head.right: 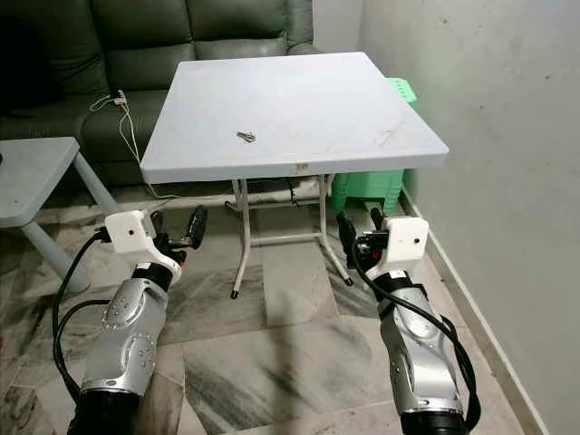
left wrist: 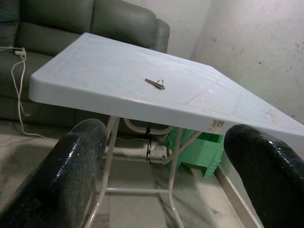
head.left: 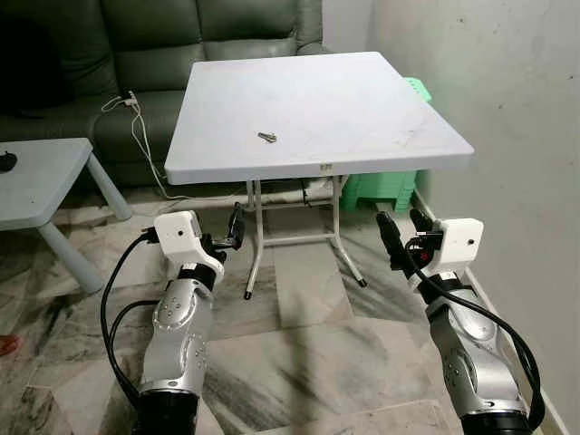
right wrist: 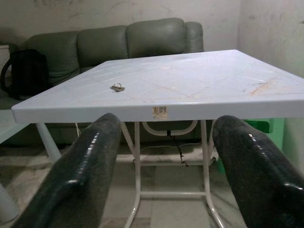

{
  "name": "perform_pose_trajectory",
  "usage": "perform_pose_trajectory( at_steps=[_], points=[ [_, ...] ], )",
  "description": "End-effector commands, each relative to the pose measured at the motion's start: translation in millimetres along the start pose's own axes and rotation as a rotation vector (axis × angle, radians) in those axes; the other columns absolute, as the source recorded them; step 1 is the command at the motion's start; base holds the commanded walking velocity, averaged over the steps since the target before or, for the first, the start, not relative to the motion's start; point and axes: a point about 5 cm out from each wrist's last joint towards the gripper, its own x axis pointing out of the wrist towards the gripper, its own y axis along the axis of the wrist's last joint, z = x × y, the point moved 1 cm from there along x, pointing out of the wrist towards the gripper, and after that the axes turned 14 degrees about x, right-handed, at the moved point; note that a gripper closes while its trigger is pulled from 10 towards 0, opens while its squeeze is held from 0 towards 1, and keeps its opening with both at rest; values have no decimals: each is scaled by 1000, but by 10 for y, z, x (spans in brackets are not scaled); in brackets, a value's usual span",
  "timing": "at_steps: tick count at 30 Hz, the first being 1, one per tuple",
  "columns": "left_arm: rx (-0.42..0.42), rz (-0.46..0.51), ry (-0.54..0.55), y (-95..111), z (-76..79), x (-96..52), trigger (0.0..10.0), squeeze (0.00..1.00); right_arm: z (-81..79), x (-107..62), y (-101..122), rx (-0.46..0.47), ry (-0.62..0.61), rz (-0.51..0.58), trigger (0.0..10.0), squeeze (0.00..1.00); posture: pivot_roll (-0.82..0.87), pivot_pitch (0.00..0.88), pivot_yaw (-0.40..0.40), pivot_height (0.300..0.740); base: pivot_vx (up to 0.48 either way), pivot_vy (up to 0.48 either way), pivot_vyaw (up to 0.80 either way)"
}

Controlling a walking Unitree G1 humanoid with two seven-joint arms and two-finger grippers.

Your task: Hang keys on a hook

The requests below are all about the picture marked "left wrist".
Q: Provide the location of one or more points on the green leather sofa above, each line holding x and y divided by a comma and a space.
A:
59, 28

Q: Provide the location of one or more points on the green plastic stool stack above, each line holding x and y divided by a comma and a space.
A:
202, 154

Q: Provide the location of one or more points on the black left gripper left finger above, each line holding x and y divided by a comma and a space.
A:
59, 180

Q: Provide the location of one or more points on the white plastic folding table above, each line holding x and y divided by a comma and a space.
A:
118, 71

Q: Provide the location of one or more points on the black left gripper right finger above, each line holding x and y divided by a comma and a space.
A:
268, 175

